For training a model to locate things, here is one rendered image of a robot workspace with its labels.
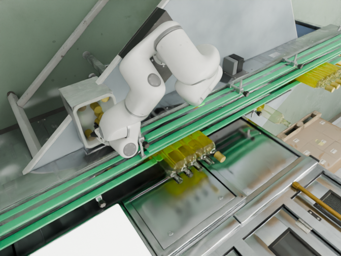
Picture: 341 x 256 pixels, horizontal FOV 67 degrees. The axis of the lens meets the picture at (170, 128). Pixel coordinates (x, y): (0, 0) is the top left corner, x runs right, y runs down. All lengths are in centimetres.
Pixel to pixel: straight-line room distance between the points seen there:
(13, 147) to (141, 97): 121
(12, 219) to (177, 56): 85
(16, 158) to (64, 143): 52
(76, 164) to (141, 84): 64
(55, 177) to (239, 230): 80
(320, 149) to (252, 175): 377
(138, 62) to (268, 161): 101
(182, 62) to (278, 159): 100
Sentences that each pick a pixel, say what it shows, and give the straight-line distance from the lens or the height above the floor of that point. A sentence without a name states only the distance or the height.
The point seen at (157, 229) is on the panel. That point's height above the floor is 120.
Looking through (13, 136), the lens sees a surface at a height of 17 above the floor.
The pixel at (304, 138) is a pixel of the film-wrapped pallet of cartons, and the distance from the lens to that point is 520.
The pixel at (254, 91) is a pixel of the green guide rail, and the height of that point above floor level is 93.
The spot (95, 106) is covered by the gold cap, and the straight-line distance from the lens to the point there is 109.
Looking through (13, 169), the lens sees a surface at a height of 45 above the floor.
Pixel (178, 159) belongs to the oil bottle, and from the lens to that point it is 117.
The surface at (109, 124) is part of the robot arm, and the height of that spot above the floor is 109.
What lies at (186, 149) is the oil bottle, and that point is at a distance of 121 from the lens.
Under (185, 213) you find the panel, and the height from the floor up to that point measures 121.
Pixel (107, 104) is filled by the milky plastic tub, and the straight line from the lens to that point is 115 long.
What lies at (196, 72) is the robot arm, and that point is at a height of 127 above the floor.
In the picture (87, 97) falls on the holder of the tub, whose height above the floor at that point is 81.
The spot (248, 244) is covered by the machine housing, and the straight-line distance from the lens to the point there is 120.
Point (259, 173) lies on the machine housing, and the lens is 141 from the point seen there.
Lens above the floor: 168
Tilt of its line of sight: 38 degrees down
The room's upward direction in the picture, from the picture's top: 132 degrees clockwise
